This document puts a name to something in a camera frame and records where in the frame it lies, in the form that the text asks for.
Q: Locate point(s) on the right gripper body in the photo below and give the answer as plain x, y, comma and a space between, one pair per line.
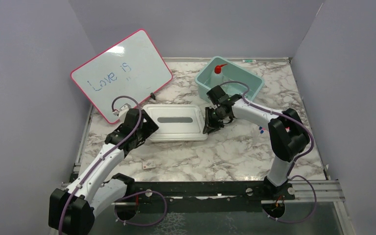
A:
214, 118

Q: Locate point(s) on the pink framed whiteboard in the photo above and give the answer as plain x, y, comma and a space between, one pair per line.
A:
132, 67

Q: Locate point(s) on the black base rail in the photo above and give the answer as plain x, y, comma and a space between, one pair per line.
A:
193, 197

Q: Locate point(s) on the white wash bottle red cap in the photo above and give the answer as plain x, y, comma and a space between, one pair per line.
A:
217, 77

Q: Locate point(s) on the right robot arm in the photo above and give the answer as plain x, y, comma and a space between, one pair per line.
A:
288, 136

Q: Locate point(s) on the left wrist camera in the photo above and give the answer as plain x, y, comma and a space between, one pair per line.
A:
121, 112

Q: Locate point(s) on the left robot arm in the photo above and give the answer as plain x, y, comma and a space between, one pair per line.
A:
73, 210

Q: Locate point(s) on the white plastic lid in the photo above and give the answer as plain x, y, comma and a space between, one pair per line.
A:
176, 122

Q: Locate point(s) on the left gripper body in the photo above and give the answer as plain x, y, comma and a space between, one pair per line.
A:
147, 129

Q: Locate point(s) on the small green white marker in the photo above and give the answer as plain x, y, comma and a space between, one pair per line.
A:
249, 61

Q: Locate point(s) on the small white card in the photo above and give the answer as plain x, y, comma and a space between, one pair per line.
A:
148, 165

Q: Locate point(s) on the teal plastic bin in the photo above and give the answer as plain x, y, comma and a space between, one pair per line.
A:
236, 79

